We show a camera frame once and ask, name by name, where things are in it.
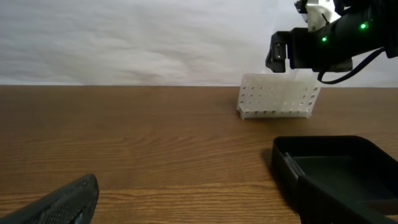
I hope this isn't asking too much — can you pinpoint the black tray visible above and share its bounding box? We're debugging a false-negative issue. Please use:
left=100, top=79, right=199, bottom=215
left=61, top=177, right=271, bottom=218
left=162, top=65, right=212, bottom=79
left=271, top=135, right=398, bottom=216

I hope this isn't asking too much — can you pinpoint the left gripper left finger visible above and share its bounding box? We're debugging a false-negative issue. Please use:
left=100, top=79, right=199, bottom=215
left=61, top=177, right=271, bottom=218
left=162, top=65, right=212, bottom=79
left=0, top=173, right=100, bottom=224

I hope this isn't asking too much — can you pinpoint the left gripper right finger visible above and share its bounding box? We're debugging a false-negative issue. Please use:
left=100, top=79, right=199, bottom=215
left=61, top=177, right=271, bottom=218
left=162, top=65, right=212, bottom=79
left=297, top=175, right=398, bottom=224

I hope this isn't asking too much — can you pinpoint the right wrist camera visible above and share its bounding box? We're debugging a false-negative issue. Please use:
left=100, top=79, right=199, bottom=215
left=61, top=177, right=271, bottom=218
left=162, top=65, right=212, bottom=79
left=294, top=0, right=341, bottom=32

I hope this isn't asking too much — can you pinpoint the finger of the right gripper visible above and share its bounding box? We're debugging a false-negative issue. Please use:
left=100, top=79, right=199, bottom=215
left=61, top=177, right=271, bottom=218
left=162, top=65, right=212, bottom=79
left=265, top=30, right=292, bottom=74

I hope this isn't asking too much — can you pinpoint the white test tube rack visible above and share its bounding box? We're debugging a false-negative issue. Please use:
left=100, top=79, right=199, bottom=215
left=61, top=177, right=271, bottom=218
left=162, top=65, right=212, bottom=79
left=236, top=73, right=322, bottom=120

